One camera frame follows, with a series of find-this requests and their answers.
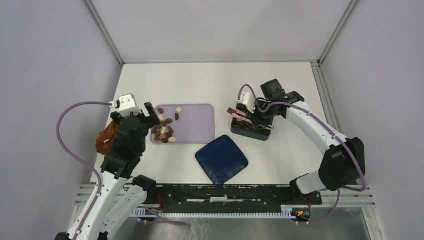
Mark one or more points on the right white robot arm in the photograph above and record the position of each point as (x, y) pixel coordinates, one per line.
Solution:
(343, 158)

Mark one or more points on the pink tongs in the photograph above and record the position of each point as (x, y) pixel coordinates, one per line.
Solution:
(240, 116)

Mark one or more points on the purple chocolate tray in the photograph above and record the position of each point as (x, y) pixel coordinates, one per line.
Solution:
(196, 124)

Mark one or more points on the blue tin lid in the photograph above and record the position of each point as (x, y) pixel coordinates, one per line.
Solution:
(221, 160)

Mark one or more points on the white oval chocolate bottom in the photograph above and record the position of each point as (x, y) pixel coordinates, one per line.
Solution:
(172, 139)

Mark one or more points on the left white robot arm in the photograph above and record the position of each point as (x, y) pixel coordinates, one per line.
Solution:
(100, 219)

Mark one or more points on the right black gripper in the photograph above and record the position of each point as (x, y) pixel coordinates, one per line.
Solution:
(257, 123)

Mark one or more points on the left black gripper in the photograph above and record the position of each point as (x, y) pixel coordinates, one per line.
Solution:
(152, 119)

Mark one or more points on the blue tin chocolate box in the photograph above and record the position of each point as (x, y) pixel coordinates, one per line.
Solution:
(245, 129)

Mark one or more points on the brown crumpled cloth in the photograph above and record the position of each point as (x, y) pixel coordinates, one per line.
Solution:
(106, 138)

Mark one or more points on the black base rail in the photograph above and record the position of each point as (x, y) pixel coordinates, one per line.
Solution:
(227, 199)

